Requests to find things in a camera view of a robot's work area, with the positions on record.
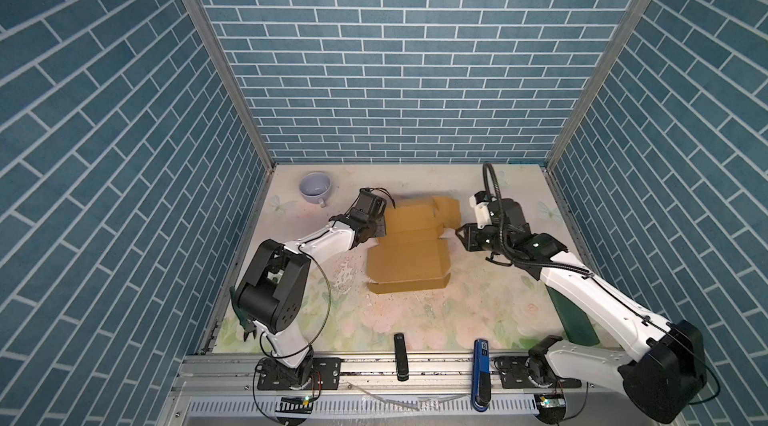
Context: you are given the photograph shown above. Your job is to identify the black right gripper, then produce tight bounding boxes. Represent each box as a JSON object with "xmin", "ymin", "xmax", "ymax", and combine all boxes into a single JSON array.
[{"xmin": 455, "ymin": 219, "xmax": 513, "ymax": 257}]

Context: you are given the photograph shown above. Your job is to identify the brown cardboard box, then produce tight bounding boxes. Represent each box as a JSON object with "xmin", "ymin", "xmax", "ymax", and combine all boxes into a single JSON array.
[{"xmin": 366, "ymin": 196, "xmax": 461, "ymax": 295}]

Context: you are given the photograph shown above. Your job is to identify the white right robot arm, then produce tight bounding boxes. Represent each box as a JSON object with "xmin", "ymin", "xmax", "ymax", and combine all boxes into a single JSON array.
[{"xmin": 456, "ymin": 163, "xmax": 714, "ymax": 424}]

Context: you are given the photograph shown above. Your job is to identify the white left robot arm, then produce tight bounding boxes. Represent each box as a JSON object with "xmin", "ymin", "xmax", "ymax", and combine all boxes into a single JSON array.
[{"xmin": 230, "ymin": 188, "xmax": 395, "ymax": 387}]

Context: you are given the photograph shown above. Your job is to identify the lavender ceramic cup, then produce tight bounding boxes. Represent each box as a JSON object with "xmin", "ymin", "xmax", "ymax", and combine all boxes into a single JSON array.
[{"xmin": 298, "ymin": 172, "xmax": 333, "ymax": 208}]

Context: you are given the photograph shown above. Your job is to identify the green rectangular block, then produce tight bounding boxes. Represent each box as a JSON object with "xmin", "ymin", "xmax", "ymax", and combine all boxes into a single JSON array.
[{"xmin": 547, "ymin": 287, "xmax": 600, "ymax": 347}]

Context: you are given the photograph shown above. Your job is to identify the black marker pen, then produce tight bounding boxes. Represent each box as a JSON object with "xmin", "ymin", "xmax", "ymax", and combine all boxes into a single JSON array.
[{"xmin": 393, "ymin": 333, "xmax": 410, "ymax": 382}]

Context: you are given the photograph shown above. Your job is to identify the right controller board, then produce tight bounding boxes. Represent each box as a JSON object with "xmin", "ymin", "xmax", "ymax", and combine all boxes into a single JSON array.
[{"xmin": 534, "ymin": 394, "xmax": 567, "ymax": 410}]

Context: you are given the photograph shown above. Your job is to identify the controller board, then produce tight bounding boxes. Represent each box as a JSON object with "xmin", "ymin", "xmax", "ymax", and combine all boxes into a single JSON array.
[
  {"xmin": 275, "ymin": 396, "xmax": 316, "ymax": 416},
  {"xmin": 534, "ymin": 394, "xmax": 567, "ymax": 410}
]

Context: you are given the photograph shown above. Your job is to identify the left controller board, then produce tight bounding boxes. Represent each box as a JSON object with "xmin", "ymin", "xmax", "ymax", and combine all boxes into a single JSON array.
[{"xmin": 275, "ymin": 396, "xmax": 316, "ymax": 416}]

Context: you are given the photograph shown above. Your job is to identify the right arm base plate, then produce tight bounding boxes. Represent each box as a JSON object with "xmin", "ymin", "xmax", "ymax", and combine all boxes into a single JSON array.
[{"xmin": 492, "ymin": 356, "xmax": 583, "ymax": 389}]

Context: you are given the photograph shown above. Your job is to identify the green handled pliers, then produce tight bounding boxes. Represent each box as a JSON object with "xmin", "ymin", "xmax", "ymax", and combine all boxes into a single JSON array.
[{"xmin": 229, "ymin": 286, "xmax": 257, "ymax": 341}]

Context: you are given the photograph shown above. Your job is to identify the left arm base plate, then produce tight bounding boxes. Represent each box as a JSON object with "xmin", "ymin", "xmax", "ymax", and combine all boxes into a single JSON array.
[{"xmin": 256, "ymin": 355, "xmax": 342, "ymax": 391}]

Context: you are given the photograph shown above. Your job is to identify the aluminium front rail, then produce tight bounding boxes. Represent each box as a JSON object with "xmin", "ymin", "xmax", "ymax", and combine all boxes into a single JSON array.
[{"xmin": 157, "ymin": 352, "xmax": 652, "ymax": 425}]

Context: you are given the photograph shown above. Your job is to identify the aluminium right corner post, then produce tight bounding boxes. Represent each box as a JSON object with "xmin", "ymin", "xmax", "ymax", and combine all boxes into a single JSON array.
[{"xmin": 544, "ymin": 0, "xmax": 652, "ymax": 175}]

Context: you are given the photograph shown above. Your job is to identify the aluminium corner post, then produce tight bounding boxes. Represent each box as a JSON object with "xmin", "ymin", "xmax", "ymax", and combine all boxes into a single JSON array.
[
  {"xmin": 544, "ymin": 0, "xmax": 652, "ymax": 175},
  {"xmin": 181, "ymin": 0, "xmax": 275, "ymax": 174}
]

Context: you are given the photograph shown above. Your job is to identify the aluminium left corner post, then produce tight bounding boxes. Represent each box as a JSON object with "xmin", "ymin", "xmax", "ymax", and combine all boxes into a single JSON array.
[{"xmin": 181, "ymin": 0, "xmax": 275, "ymax": 174}]

